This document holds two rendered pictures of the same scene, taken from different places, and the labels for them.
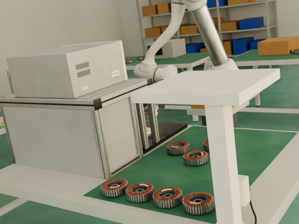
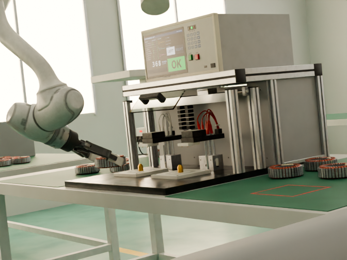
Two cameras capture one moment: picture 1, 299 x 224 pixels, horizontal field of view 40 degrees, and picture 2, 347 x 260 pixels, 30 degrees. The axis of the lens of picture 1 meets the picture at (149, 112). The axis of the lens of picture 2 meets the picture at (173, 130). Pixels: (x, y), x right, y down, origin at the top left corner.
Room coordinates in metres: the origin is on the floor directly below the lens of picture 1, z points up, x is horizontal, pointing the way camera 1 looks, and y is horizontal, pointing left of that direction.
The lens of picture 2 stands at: (4.56, 0.86, 1.03)
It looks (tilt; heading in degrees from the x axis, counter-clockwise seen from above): 3 degrees down; 196
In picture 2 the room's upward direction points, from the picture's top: 6 degrees counter-clockwise
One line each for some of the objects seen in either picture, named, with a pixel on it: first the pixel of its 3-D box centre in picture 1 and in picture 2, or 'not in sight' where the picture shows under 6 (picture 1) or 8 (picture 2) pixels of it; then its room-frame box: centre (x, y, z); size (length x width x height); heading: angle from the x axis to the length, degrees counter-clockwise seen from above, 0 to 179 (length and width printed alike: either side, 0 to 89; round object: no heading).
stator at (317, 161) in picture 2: not in sight; (320, 163); (2.33, 0.75, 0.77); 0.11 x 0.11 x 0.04
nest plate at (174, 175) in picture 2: not in sight; (180, 174); (2.39, 0.27, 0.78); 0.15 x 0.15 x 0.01; 53
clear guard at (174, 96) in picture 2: not in sight; (188, 98); (2.43, 0.34, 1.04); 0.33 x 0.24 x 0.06; 143
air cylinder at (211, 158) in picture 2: not in sight; (211, 162); (2.28, 0.36, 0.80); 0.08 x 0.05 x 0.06; 53
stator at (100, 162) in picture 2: (147, 114); (110, 161); (2.39, 0.02, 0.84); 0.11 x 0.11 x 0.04
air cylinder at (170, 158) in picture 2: not in sight; (170, 161); (2.13, 0.16, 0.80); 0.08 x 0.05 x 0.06; 53
